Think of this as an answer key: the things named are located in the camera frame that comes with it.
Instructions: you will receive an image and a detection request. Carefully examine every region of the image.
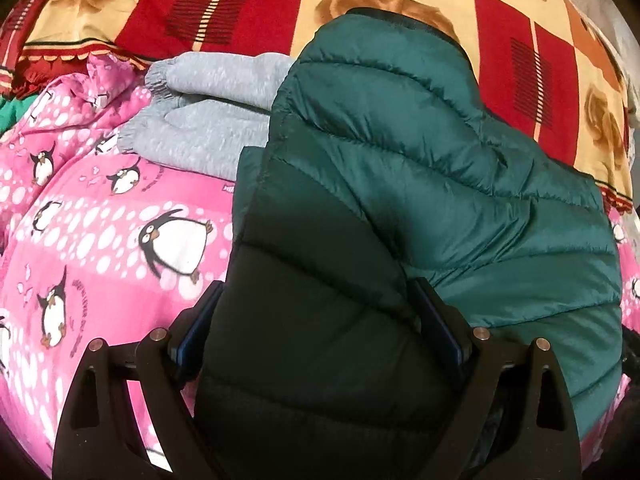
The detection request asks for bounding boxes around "green quilted puffer jacket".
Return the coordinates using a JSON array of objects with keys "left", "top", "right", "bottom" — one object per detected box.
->
[{"left": 195, "top": 9, "right": 622, "bottom": 479}]

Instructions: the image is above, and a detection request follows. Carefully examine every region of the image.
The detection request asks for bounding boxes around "green cloth at bed edge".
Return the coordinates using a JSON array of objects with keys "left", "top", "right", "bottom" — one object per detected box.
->
[{"left": 0, "top": 96, "right": 37, "bottom": 133}]

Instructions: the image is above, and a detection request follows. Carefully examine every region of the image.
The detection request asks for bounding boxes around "grey folded sweatshirt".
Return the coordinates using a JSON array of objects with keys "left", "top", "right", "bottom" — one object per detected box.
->
[{"left": 117, "top": 52, "right": 294, "bottom": 181}]

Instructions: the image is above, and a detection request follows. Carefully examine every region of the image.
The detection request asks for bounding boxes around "white bedding behind blanket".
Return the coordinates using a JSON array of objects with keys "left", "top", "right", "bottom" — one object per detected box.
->
[{"left": 570, "top": 0, "right": 639, "bottom": 88}]

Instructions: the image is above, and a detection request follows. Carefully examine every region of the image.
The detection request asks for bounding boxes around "red orange rose blanket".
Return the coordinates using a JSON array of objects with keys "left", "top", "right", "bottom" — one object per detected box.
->
[{"left": 1, "top": 0, "right": 639, "bottom": 211}]

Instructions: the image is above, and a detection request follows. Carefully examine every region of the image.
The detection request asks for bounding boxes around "pink penguin bed sheet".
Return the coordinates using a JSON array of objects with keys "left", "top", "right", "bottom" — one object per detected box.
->
[{"left": 0, "top": 54, "right": 640, "bottom": 478}]

